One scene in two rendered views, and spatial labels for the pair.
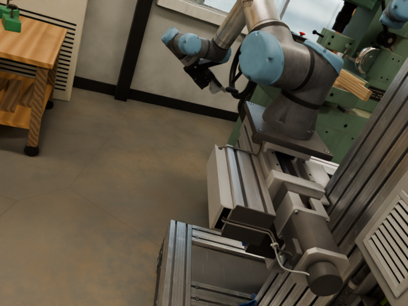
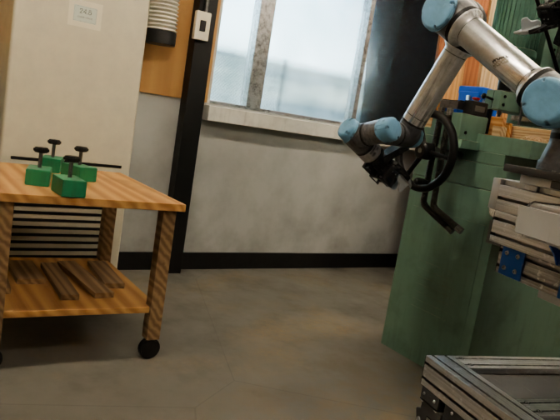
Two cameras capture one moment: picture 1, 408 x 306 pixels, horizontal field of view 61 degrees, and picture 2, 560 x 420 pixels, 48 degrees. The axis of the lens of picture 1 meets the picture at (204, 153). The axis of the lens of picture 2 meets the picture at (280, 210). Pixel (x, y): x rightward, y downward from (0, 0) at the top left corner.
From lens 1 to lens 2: 1.03 m
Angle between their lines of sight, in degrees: 21
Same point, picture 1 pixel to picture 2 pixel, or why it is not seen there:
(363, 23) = not seen: hidden behind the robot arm
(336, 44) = (509, 103)
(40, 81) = (167, 232)
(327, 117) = not seen: hidden behind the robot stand
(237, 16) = (438, 87)
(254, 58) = (548, 102)
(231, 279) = (543, 394)
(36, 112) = (161, 281)
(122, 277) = not seen: outside the picture
